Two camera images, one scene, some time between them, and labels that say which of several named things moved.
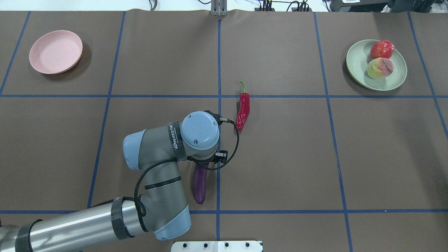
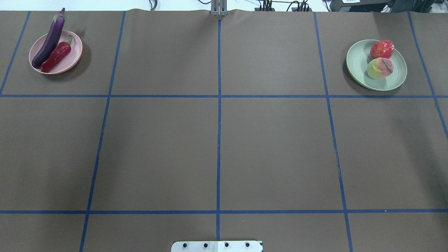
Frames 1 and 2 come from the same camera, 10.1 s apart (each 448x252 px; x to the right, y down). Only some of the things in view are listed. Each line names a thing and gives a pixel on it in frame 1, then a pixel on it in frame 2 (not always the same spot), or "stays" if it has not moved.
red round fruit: (383, 48) stays
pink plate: (56, 53) stays
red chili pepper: (243, 114) -> (63, 50)
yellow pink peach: (379, 68) stays
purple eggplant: (199, 181) -> (51, 41)
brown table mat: (322, 165) stays
